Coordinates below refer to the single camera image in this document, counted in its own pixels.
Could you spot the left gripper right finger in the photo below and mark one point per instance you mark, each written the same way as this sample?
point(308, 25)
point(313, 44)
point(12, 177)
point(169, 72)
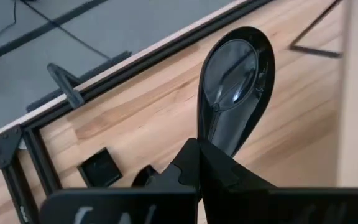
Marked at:
point(259, 205)

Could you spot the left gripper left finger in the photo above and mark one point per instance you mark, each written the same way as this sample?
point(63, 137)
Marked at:
point(120, 205)

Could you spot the black wavy square bowl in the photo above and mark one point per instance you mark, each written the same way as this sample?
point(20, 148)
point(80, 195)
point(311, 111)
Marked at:
point(145, 175)

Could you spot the small black square plate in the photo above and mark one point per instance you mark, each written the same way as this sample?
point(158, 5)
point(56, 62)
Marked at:
point(99, 169)

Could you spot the black teardrop plate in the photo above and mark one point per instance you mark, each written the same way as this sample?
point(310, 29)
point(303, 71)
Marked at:
point(235, 71)

